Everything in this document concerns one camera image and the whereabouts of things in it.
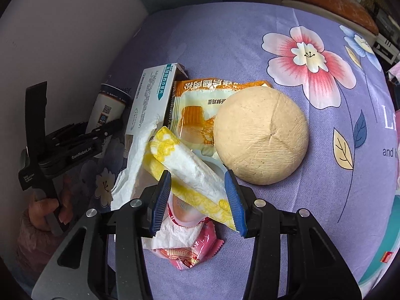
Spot beige brown leather sofa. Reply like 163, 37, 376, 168
276, 0, 380, 35

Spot person's left forearm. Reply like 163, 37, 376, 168
15, 215, 60, 260

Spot black electronic device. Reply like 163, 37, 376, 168
372, 6, 400, 38

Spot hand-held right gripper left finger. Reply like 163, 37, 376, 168
31, 170, 172, 300

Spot orange cake wrapper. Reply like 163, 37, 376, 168
170, 79, 272, 163

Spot purple floral bed sheet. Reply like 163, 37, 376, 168
31, 6, 400, 300

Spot small plastic jelly cup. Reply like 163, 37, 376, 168
167, 192, 204, 227

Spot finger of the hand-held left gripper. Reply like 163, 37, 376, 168
86, 118, 124, 146

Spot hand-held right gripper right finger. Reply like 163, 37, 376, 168
224, 169, 360, 300

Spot white medicine box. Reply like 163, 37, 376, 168
124, 62, 188, 151

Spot yellow white patterned packet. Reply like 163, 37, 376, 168
147, 126, 238, 230

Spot person's left hand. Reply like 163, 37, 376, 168
26, 175, 76, 235

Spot round bread bun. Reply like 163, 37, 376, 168
213, 87, 310, 186

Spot pink snack wrapper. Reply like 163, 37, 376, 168
151, 217, 226, 271

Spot white tissue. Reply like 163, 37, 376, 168
110, 122, 201, 251

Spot white blue paper cup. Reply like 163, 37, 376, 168
85, 84, 131, 160

